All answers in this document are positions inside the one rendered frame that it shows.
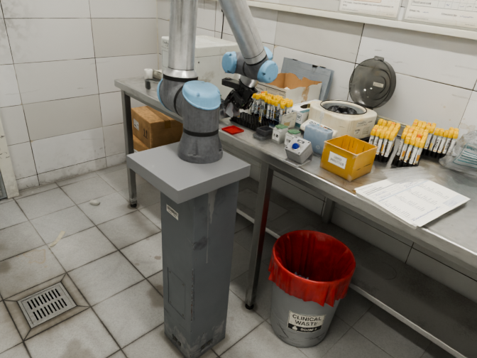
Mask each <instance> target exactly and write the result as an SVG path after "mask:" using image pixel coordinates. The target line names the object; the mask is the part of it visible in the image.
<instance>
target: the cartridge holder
mask: <svg viewBox="0 0 477 358"><path fill-rule="evenodd" d="M272 135H273V129H272V128H270V127H269V126H262V127H258V128H257V129H256V133H254V134H253V137H255V138H257V139H260V140H261V141H262V140H265V139H269V138H272Z"/></svg>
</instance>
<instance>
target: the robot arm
mask: <svg viewBox="0 0 477 358"><path fill-rule="evenodd" d="M218 1H219V4H220V6H221V9H222V11H223V12H224V15H225V17H226V20H227V22H228V24H229V26H230V29H231V31H232V33H233V35H234V38H235V39H236V42H237V44H238V47H239V49H240V51H241V52H235V51H233V52H227V53H225V54H224V56H223V58H222V63H221V64H222V67H223V70H224V72H226V73H231V74H234V73H236V74H240V75H241V76H240V79H239V80H235V79H231V78H230V77H225V78H224V79H221V84H222V85H224V86H226V87H230V88H233V90H231V91H230V93H229V94H228V95H227V97H226V99H225V100H224V105H223V108H224V116H228V115H229V116H230V117H233V115H234V114H235V115H236V116H238V115H239V114H240V113H239V109H243V110H246V109H250V107H251V105H252V103H253V102H254V100H253V98H252V96H253V94H255V93H257V91H258V90H257V89H256V88H255V87H256V85H257V84H258V82H264V83H271V82H273V81H274V80H275V79H276V77H277V76H278V65H277V64H276V63H275V62H273V61H272V59H273V54H272V52H271V51H270V50H269V49H268V48H267V47H265V46H263V43H262V40H261V37H260V36H259V33H258V30H257V28H256V25H255V22H254V20H253V17H252V15H251V12H250V9H249V7H248V4H247V2H246V0H218ZM197 8H198V0H170V21H169V44H168V67H167V68H166V69H165V70H164V71H163V78H162V79H161V81H160V82H159V83H158V87H157V96H158V99H159V101H160V103H161V104H162V105H163V106H164V107H165V108H166V109H168V110H169V111H171V112H174V113H176V114H177V115H179V116H181V117H182V118H183V132H182V137H181V139H180V142H179V145H178V147H177V155H178V157H179V158H180V159H182V160H184V161H187V162H189V163H197V164H206V163H213V162H216V161H218V160H220V159H221V158H222V156H223V148H222V145H221V141H220V138H219V110H220V104H221V98H220V91H219V89H218V87H217V86H215V85H213V84H212V83H209V82H204V81H199V80H198V74H197V73H196V72H195V71H194V54H195V43H196V30H197ZM251 102H252V103H251ZM250 103H251V105H250ZM249 105H250V106H249Z"/></svg>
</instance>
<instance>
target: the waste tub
mask: <svg viewBox="0 0 477 358"><path fill-rule="evenodd" d="M377 148H378V147H377V146H374V145H373V144H370V143H367V142H365V141H362V140H360V139H357V138H354V137H352V136H349V135H347V134H345V135H343V136H339V137H336V138H334V139H329V140H327V141H324V148H323V152H322V159H321V163H320V168H323V169H325V170H327V171H329V172H330V173H333V174H334V175H337V176H339V177H341V178H343V179H345V180H347V181H349V182H351V181H352V180H355V179H357V178H360V177H361V176H363V175H366V174H368V173H370V172H371V169H372V166H373V162H374V158H375V154H376V151H377Z"/></svg>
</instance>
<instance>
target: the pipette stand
mask: <svg viewBox="0 0 477 358"><path fill-rule="evenodd" d="M332 136H333V131H331V130H329V129H325V128H323V127H320V129H319V126H317V125H315V124H308V125H305V132H304V136H303V139H305V140H307V141H310V142H311V145H312V150H313V152H314V153H313V156H316V157H318V158H322V152H323V148H324V141H327V140H329V139H332Z"/></svg>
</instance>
